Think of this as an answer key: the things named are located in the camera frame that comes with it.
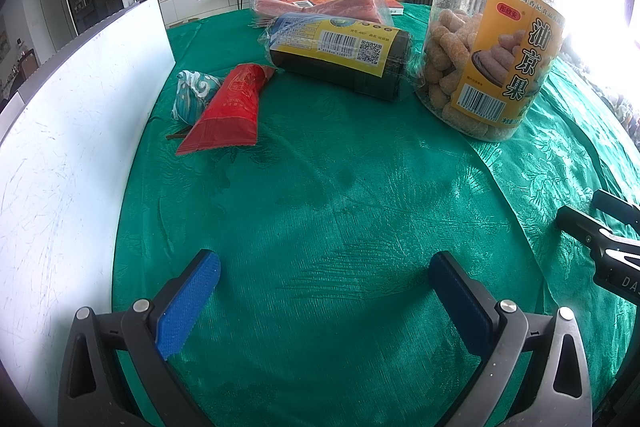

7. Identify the teal patterned pouch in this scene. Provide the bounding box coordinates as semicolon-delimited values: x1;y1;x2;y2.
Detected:
171;70;226;128

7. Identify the clear plastic snack jar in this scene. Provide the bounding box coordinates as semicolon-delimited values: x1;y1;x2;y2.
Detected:
414;0;571;142

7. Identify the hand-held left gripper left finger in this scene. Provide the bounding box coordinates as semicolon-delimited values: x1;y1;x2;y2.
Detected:
57;248;222;427

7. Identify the pink plastic packet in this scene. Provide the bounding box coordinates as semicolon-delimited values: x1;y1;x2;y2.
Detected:
250;0;396;28

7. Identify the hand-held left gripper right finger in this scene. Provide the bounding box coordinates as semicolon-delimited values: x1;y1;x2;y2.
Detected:
428;251;593;427

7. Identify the green patterned tablecloth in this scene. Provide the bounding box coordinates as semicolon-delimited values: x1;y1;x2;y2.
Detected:
111;2;640;427

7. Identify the black garbage bag roll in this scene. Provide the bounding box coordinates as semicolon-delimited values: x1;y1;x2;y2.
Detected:
257;12;415;102

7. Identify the white board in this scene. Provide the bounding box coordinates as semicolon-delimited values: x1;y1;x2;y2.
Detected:
0;0;177;408

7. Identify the red foil packet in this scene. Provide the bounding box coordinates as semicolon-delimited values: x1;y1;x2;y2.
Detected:
175;63;277;156

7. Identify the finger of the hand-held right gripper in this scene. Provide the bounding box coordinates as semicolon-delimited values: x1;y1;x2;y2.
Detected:
556;205;626;253
593;189;640;224

